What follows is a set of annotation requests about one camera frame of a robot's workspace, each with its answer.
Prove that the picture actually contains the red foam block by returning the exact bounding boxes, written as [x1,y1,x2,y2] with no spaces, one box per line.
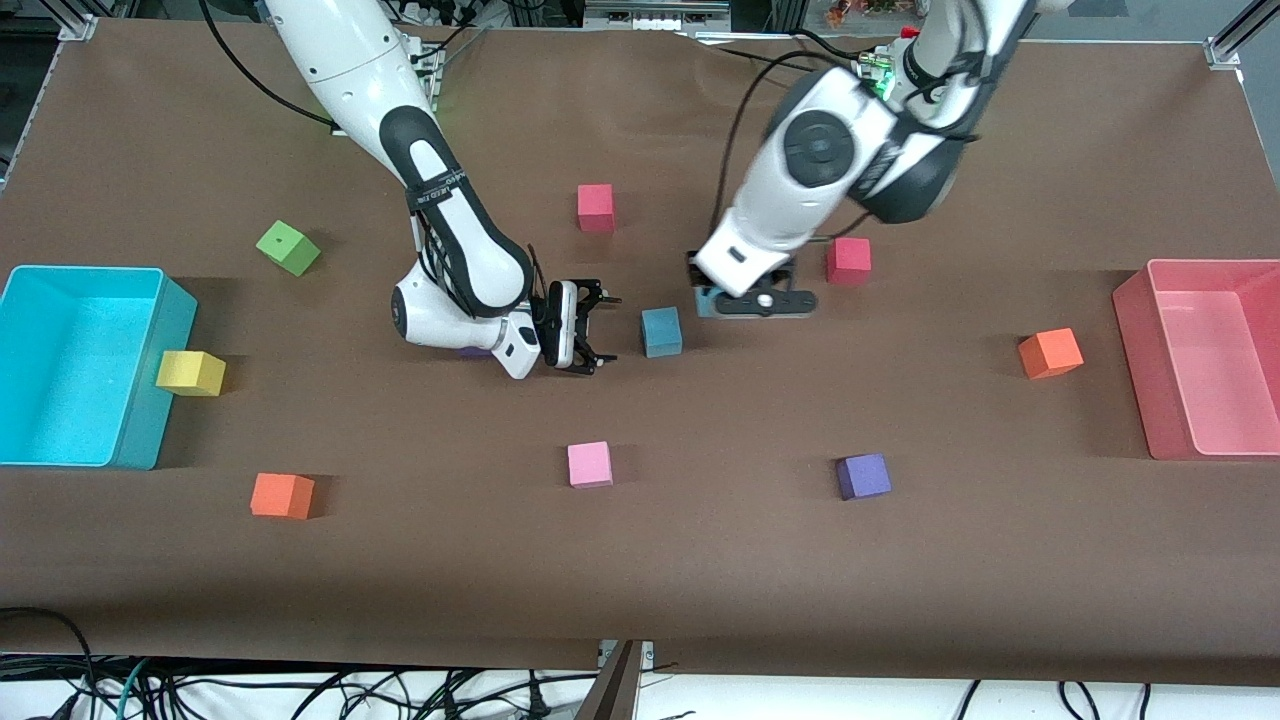
[577,183,616,233]
[826,237,872,286]

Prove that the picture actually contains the pink foam block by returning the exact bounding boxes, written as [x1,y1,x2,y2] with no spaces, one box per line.
[567,441,614,490]

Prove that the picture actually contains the brown table cover sheet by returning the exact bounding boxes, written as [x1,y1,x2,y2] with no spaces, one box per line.
[0,18,1280,687]

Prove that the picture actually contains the grey equipment box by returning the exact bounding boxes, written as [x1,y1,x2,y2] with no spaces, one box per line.
[585,0,731,31]

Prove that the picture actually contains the orange foam block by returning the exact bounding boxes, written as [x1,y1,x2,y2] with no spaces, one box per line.
[1018,328,1085,381]
[250,473,316,521]

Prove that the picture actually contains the green foam block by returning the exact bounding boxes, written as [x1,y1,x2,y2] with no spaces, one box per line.
[256,220,322,277]

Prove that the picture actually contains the yellow foam block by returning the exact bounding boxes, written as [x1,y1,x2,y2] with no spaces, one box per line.
[155,350,227,398]

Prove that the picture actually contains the pink plastic bin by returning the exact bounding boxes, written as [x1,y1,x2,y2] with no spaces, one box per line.
[1112,258,1280,462]

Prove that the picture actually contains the cyan plastic bin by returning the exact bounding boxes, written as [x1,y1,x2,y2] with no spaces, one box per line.
[0,265,198,471]

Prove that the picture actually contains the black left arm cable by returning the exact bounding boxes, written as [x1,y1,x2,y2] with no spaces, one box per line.
[710,50,861,237]

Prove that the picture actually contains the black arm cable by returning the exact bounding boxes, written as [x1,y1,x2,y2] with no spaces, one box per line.
[200,0,337,131]
[710,50,861,237]

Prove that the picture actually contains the black left base cable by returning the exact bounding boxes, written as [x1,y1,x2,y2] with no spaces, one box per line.
[690,28,801,76]

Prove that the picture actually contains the black base cable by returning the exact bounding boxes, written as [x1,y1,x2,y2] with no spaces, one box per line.
[420,20,491,63]
[690,28,801,76]

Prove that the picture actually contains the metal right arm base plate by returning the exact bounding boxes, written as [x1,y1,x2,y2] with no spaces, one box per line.
[400,35,447,116]

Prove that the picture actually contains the black right base cable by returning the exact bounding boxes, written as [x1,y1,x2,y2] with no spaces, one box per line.
[420,20,491,63]

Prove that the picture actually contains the aluminium profile post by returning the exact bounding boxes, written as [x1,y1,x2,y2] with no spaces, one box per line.
[575,640,656,720]

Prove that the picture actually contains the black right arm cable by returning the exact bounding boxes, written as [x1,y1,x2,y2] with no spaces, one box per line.
[200,0,337,131]

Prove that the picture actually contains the teal floor cable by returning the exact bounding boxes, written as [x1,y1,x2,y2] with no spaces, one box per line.
[113,658,153,720]

